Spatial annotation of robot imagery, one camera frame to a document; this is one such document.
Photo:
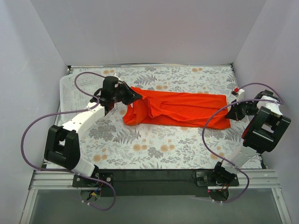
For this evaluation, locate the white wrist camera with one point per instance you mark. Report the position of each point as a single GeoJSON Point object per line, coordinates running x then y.
{"type": "Point", "coordinates": [238, 93]}
{"type": "Point", "coordinates": [116, 74]}

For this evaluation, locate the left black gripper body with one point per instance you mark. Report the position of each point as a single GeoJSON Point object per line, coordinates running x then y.
{"type": "Point", "coordinates": [126, 94]}

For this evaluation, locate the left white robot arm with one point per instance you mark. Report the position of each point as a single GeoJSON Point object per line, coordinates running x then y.
{"type": "Point", "coordinates": [63, 142]}

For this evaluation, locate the white plastic laundry basket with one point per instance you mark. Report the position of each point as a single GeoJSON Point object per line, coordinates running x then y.
{"type": "Point", "coordinates": [71, 98]}

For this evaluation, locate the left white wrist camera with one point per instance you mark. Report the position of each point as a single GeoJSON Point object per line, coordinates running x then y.
{"type": "Point", "coordinates": [116, 74]}

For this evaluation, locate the orange t shirt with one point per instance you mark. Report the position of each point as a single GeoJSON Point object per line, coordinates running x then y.
{"type": "Point", "coordinates": [173, 108]}

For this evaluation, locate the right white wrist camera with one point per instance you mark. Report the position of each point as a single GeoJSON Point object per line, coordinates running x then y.
{"type": "Point", "coordinates": [238, 93]}

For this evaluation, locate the aluminium frame rail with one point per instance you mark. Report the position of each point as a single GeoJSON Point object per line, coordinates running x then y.
{"type": "Point", "coordinates": [259, 179]}

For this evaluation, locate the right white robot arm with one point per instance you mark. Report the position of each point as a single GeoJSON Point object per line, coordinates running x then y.
{"type": "Point", "coordinates": [261, 135]}

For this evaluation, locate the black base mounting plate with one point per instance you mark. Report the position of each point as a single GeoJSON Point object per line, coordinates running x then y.
{"type": "Point", "coordinates": [158, 182]}

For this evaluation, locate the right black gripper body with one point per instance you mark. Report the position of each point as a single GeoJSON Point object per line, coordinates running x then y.
{"type": "Point", "coordinates": [238, 110]}

